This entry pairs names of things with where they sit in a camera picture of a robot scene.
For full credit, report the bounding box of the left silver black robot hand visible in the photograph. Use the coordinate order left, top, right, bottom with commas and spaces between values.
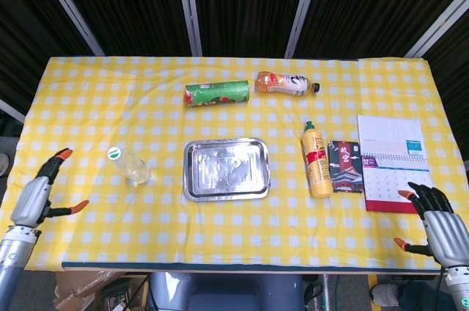
10, 147, 90, 231

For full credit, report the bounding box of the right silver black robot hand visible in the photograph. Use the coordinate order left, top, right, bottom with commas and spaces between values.
394, 181, 469, 270

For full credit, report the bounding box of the clear plastic bottle green cap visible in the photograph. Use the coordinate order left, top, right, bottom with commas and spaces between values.
106, 145, 153, 186

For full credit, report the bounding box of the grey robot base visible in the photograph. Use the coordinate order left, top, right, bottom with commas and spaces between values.
148, 272, 305, 311

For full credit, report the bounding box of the yellow squeeze bottle green cap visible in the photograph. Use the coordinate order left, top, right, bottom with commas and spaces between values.
300, 120, 334, 199

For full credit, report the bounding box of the rectangular metal tray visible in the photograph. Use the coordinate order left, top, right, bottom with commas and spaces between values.
182, 137, 271, 202

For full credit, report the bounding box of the orange juice bottle black cap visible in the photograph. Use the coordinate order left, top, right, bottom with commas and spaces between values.
255, 70, 321, 98

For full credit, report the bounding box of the white shoe with grey sole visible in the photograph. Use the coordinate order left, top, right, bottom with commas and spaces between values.
370, 283, 400, 307

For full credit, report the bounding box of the white red desk calendar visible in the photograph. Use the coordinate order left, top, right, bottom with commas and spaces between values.
357, 114, 440, 214

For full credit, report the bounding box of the brown cardboard box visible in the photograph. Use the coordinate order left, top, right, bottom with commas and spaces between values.
53, 270, 149, 311

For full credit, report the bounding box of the dark red illustrated card box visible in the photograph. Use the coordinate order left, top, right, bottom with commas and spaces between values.
327, 139, 365, 194

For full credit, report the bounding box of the yellow white checked tablecloth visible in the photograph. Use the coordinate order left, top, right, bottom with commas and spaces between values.
0, 56, 469, 271

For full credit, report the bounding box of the metal table leg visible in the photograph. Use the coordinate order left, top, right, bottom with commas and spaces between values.
320, 273, 330, 311

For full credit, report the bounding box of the green chip can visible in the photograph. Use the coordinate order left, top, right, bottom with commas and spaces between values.
185, 79, 251, 108

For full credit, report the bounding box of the white partition frame post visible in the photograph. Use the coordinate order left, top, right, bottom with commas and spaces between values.
32, 0, 106, 57
405, 0, 469, 59
174, 0, 203, 57
0, 99, 26, 124
284, 0, 325, 59

